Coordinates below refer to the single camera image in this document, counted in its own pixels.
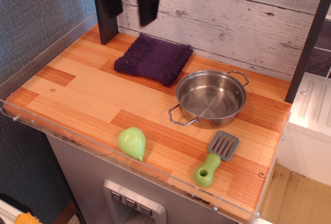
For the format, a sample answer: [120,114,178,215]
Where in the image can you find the purple towel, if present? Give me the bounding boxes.
[114,33,193,86]

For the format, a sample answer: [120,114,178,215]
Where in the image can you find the stainless steel pot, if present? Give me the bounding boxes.
[168,70,250,129]

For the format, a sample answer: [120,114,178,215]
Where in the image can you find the green plastic pear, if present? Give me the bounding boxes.
[118,127,146,161]

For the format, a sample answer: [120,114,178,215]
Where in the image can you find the clear acrylic table guard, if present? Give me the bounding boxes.
[4,16,291,223]

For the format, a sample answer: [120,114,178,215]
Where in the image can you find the grey toy fridge cabinet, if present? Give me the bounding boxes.
[47,135,234,223]

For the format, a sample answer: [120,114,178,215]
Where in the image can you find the silver toy fridge dispenser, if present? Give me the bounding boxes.
[103,179,167,223]

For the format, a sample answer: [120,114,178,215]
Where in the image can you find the white cabinet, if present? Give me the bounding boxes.
[276,73,330,185]

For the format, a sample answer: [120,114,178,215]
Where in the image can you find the yellow object at corner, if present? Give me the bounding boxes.
[14,213,40,224]

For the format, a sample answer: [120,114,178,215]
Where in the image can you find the dark left shelf post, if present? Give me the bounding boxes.
[94,0,118,45]

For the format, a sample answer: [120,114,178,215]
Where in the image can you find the dark shelf post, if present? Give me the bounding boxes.
[94,0,118,45]
[285,0,330,103]

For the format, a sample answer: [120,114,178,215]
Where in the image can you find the green handled grey spatula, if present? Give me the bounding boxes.
[193,130,240,187]

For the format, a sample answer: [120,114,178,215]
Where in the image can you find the dark right shelf post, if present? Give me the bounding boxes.
[285,0,330,103]

